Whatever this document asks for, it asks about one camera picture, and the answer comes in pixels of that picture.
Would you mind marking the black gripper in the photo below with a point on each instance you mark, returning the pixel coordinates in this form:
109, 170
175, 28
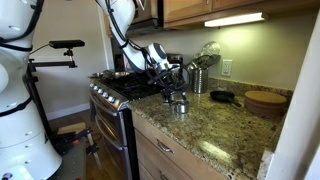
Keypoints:
172, 81

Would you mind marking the large steel measuring cup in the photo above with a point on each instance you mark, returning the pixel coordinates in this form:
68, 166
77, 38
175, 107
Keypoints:
180, 106

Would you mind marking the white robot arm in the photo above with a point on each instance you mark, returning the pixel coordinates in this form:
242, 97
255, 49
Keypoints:
151, 59

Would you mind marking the perforated steel utensil holder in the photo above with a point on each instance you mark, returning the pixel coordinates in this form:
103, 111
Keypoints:
200, 81

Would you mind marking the small black cast iron skillet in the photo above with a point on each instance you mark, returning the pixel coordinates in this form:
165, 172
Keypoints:
224, 96

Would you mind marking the wooden lower cabinet drawers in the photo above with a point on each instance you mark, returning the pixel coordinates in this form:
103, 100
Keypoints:
161, 158

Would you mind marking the stainless steel gas stove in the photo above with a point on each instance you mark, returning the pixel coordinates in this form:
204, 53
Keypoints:
109, 106

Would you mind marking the frying pan on stove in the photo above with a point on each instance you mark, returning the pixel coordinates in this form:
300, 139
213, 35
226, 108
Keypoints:
108, 74

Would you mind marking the wooden upper cabinets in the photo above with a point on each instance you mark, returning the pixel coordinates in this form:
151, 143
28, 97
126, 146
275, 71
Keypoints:
192, 14

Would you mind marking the stacked round wooden boards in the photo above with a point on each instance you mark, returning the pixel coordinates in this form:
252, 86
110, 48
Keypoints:
265, 103

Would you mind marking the perforated grey robot cart top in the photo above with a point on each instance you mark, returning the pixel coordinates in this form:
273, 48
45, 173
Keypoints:
73, 165

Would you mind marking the under-cabinet light fixture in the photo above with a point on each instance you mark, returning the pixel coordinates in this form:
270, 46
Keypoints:
238, 19

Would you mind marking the white wall power outlet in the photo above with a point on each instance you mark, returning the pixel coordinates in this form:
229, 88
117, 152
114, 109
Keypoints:
226, 67

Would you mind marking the black stereo camera on stand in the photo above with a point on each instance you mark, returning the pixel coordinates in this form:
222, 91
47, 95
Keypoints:
69, 44

